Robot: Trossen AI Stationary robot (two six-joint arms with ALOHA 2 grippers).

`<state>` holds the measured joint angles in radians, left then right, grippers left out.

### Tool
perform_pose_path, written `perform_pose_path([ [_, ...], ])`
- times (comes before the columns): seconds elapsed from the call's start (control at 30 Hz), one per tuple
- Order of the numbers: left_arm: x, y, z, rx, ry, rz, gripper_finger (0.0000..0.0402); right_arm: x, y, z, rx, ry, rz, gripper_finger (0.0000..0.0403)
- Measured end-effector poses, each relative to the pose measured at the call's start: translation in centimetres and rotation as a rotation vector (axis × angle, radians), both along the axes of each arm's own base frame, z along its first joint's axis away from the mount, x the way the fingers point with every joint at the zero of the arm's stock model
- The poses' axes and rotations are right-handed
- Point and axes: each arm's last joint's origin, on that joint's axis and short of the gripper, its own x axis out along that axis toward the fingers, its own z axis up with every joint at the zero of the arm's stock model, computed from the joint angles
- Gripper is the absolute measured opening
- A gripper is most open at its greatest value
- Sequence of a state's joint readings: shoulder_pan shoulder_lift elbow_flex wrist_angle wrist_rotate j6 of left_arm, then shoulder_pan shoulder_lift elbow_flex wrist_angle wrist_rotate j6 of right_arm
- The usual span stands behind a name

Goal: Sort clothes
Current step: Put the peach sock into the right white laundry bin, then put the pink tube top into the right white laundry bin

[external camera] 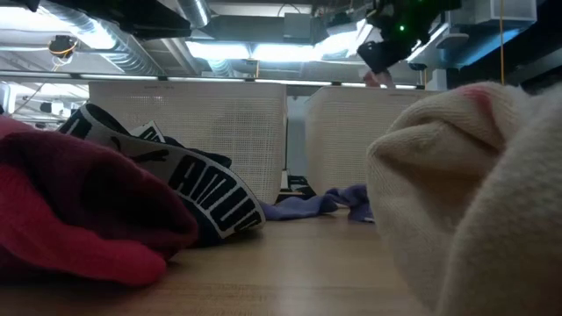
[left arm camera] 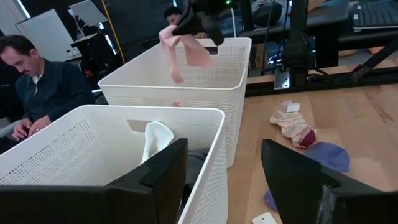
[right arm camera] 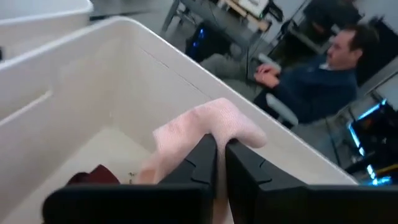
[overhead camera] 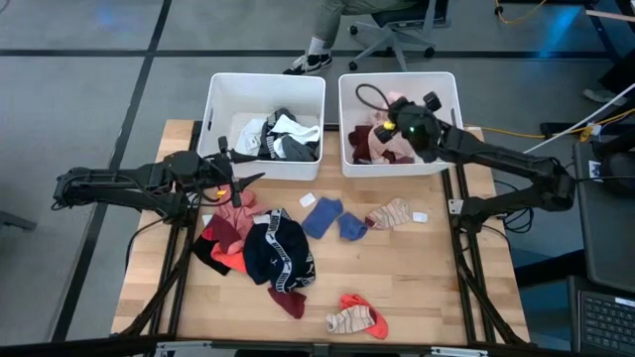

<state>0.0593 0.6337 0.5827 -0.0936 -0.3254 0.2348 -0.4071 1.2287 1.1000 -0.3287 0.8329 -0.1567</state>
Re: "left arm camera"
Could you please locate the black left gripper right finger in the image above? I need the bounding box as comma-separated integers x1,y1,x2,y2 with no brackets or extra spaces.
261,139,340,224

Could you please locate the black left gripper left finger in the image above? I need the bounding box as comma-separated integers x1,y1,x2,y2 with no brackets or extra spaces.
105,138,189,224

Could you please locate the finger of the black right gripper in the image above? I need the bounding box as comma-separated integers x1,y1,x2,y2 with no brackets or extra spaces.
201,14,226,47
172,11,201,36

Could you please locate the salmon pink garment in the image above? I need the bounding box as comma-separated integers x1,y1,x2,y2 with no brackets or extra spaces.
158,24,215,85

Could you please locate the dark grey garment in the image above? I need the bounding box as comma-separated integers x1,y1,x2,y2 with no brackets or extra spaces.
178,147,211,215

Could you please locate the cream red-striped sock pair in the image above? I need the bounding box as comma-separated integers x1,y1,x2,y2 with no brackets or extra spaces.
269,99,318,149

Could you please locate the person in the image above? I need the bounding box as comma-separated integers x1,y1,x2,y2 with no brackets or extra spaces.
0,34,96,154
164,6,209,40

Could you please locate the purple sock with white tag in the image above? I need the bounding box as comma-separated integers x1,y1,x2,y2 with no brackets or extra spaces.
252,189,280,224

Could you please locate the white perforated plastic bin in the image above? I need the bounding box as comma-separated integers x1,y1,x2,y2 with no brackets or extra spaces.
0,104,229,224
98,37,252,169

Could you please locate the silver metal mounting plate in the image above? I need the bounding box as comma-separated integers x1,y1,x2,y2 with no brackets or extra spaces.
273,68,292,90

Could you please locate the white board panel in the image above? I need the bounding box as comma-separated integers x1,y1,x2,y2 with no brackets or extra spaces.
15,8,78,62
68,0,108,27

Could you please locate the black desk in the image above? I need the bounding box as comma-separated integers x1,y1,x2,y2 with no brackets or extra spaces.
307,0,398,50

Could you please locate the black laptop keyboard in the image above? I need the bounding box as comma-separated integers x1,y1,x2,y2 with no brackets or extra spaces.
352,0,398,33

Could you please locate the yellow hanging cable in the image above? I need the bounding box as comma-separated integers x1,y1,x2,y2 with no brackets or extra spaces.
99,0,126,65

